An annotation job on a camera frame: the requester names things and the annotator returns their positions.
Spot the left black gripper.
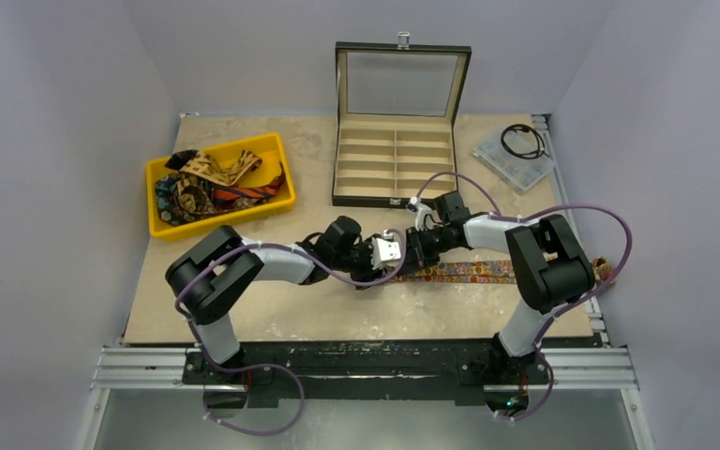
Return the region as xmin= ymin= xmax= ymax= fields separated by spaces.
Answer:
xmin=331 ymin=235 xmax=386 ymax=288

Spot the colourful patterned tie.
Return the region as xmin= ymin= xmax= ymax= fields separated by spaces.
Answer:
xmin=387 ymin=255 xmax=616 ymax=287

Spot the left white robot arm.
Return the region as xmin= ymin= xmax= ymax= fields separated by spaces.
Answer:
xmin=164 ymin=216 xmax=405 ymax=383

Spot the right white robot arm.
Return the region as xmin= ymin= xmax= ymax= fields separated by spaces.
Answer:
xmin=399 ymin=191 xmax=595 ymax=382

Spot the clear plastic box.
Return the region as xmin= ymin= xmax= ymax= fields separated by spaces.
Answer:
xmin=472 ymin=123 xmax=555 ymax=193

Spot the black compartment display case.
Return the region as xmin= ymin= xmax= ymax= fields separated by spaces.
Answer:
xmin=331 ymin=32 xmax=473 ymax=209

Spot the orange black striped tie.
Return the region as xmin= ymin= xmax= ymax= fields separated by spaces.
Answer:
xmin=210 ymin=164 xmax=286 ymax=211

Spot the tan patterned tie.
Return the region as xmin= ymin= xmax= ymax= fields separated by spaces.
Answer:
xmin=169 ymin=149 xmax=262 ymax=188

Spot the dark blue patterned tie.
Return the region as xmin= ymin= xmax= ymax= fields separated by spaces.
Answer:
xmin=154 ymin=172 xmax=217 ymax=226

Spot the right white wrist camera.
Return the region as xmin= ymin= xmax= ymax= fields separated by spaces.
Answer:
xmin=406 ymin=196 xmax=437 ymax=231

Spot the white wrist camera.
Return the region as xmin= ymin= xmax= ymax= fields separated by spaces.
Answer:
xmin=406 ymin=196 xmax=437 ymax=231
xmin=370 ymin=229 xmax=406 ymax=270

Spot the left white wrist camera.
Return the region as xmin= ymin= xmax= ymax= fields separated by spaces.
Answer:
xmin=370 ymin=229 xmax=406 ymax=270

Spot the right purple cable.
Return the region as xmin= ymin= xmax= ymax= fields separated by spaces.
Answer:
xmin=414 ymin=171 xmax=635 ymax=425

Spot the purple cable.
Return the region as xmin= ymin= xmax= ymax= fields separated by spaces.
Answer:
xmin=414 ymin=171 xmax=635 ymax=425
xmin=173 ymin=228 xmax=409 ymax=438

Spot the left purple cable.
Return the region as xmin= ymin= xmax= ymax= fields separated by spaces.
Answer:
xmin=173 ymin=228 xmax=409 ymax=438

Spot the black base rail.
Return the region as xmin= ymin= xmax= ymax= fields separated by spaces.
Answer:
xmin=182 ymin=338 xmax=552 ymax=413

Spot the black coiled cable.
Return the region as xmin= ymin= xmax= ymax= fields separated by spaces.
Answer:
xmin=500 ymin=123 xmax=548 ymax=161

